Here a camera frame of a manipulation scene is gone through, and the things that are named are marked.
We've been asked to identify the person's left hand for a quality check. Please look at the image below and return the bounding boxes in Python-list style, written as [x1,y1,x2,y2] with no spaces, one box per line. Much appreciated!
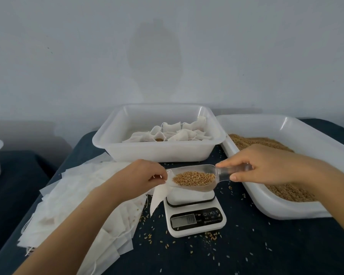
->
[102,159,169,199]

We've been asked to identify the person's right hand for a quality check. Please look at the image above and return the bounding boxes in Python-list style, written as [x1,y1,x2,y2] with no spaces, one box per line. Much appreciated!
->
[216,144,317,186]

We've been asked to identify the white plastic tub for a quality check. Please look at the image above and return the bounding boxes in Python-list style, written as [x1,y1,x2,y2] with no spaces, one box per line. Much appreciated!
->
[92,104,228,163]

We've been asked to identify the white mesh bag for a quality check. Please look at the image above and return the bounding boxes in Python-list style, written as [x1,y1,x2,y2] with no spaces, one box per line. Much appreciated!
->
[149,171,178,217]

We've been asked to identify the brown grain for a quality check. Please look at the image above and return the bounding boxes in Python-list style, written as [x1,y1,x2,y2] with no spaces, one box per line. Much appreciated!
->
[173,133,319,203]

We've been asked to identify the white tray of grain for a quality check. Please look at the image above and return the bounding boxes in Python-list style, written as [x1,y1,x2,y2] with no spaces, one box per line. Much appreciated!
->
[217,114,344,220]

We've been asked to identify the clear plastic scoop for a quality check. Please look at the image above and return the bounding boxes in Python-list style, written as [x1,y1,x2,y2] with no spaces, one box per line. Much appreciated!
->
[166,163,254,193]

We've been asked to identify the pile of white bags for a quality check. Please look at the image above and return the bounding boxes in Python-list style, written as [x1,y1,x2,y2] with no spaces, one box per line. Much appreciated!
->
[17,153,157,275]

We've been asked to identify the person's left forearm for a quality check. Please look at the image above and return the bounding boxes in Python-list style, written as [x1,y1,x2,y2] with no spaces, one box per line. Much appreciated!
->
[13,183,127,275]

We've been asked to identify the person's right forearm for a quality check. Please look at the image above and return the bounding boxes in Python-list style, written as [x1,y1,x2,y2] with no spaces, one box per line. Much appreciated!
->
[305,159,344,241]

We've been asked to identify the white digital kitchen scale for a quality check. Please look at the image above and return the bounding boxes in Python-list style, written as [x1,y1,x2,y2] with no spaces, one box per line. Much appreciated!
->
[163,189,228,238]

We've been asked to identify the dark blue tablecloth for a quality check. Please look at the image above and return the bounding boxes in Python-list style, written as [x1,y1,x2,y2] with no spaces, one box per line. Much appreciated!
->
[0,150,58,264]
[0,117,344,275]

